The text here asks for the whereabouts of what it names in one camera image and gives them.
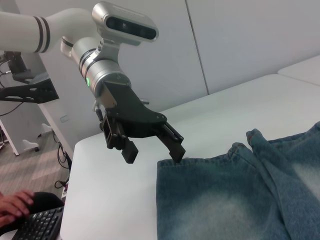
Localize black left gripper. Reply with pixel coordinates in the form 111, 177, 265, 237
95, 80, 187, 165

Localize blue denim shorts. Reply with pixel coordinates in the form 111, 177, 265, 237
156, 121, 320, 240

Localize person's hand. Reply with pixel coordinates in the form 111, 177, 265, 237
0, 189, 35, 227

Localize black rounded pad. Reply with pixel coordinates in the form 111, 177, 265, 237
29, 191, 66, 215

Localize black computer keyboard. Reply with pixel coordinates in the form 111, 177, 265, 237
11, 206, 65, 240

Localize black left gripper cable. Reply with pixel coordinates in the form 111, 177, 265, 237
92, 99, 104, 124

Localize black floor cable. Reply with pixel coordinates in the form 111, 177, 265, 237
52, 124, 73, 176

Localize white desk leg frame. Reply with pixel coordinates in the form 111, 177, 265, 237
0, 117, 55, 157

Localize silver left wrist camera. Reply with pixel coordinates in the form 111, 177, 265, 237
91, 1, 160, 48

